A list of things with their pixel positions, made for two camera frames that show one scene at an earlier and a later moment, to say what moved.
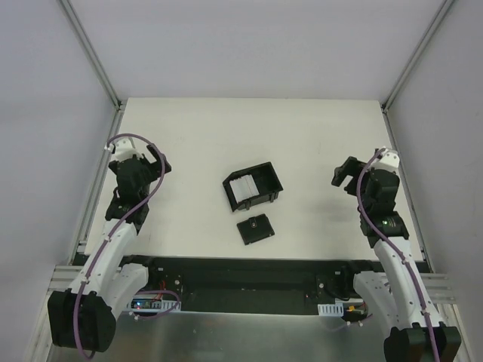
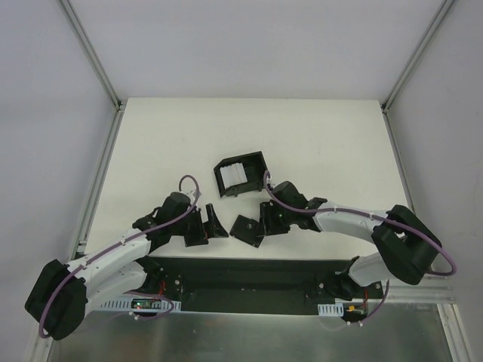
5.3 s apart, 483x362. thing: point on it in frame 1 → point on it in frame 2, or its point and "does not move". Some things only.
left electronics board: [141, 303] does not move
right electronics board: [355, 310] does not move
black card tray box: [266, 180] → [255, 168]
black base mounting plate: [250, 283] does not move
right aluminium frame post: [413, 59] does not move
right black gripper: [351, 176] → [266, 220]
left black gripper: [152, 166] → [197, 231]
